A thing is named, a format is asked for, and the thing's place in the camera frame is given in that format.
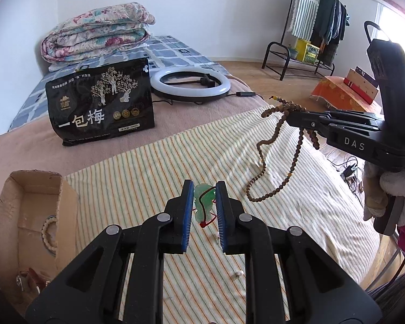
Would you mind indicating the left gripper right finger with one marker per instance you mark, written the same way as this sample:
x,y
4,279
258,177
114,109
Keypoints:
x,y
289,277

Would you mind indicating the red and beige boxes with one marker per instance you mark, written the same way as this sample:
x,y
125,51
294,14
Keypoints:
x,y
363,84

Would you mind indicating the right hand white glove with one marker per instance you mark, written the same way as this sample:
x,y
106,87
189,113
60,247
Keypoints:
x,y
378,185

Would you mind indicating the folded floral quilt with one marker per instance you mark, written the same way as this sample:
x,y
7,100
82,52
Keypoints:
x,y
97,32

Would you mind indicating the white ring light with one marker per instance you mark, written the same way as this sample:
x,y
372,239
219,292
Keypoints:
x,y
190,84

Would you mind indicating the yellow box on rack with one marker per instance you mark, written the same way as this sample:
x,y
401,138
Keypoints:
x,y
307,52

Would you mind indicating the dark hanging clothes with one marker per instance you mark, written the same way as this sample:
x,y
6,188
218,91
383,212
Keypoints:
x,y
329,29

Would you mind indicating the black clothes rack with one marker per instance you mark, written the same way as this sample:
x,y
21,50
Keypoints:
x,y
281,56

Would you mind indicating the striped yellow towel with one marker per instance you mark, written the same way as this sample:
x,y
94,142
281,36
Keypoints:
x,y
267,165

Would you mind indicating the orange patterned cloth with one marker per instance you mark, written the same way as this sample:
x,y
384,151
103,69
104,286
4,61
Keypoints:
x,y
336,94

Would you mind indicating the pink brown blanket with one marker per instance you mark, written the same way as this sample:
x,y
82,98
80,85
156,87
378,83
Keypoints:
x,y
36,146

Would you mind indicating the striped hanging cloth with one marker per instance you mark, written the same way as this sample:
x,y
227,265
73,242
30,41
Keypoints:
x,y
302,18

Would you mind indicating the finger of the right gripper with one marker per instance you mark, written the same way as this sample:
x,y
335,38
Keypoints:
x,y
310,120

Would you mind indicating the cardboard box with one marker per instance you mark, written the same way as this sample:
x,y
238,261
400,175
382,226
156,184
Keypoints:
x,y
38,223

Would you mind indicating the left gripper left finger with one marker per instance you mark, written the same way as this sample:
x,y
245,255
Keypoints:
x,y
118,277

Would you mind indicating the black snack bag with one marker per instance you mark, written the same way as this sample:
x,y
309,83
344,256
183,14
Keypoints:
x,y
101,103

